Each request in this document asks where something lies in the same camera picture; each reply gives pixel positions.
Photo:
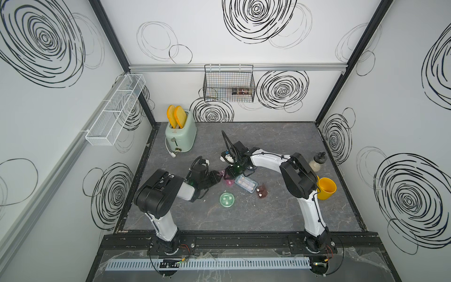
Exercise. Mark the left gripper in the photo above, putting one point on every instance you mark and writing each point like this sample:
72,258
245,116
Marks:
214,177

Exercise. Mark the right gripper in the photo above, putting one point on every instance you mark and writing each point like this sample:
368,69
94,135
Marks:
230,173

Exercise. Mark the blue rectangular pillbox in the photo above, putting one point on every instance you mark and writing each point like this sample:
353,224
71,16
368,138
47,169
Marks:
246,183

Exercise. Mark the pink pillbox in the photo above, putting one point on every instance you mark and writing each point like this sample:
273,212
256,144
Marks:
226,179

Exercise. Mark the green round pillbox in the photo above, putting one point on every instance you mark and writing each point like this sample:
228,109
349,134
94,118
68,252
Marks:
227,199

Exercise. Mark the dark red pillbox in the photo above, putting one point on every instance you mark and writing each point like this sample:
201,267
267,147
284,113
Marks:
262,191

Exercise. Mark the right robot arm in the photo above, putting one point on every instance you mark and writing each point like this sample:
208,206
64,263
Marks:
300,181

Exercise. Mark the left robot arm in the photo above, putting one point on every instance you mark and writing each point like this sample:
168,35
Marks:
156,196

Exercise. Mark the mint green toaster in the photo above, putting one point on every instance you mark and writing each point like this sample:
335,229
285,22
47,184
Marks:
181,139

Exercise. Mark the spice jars in basket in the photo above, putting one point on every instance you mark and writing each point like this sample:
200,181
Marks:
241,91

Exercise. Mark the right toast slice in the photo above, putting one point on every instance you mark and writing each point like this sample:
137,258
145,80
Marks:
180,116

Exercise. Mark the toast slice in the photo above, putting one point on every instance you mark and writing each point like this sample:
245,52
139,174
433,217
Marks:
171,116
180,116

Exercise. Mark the left toast slice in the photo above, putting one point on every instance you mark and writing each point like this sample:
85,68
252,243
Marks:
171,116

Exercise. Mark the glass bottle black cap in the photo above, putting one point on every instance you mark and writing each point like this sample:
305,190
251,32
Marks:
318,160

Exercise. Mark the yellow mug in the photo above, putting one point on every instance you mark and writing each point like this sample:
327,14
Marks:
326,188

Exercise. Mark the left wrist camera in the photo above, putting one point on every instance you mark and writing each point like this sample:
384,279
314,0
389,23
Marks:
204,162

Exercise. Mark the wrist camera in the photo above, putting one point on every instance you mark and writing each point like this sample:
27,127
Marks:
204,162
226,156

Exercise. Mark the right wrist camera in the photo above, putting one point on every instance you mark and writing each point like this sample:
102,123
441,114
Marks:
226,156

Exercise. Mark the black wire basket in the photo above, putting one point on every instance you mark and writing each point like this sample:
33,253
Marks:
217,86

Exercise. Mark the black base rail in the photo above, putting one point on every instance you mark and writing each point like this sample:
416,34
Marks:
189,242

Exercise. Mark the aluminium wall rail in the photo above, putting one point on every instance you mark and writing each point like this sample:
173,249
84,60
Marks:
222,67

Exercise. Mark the white slotted cable duct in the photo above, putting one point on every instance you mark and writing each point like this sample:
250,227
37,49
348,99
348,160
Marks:
167,264

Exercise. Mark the white wire shelf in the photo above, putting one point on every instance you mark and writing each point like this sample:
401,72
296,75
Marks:
119,105

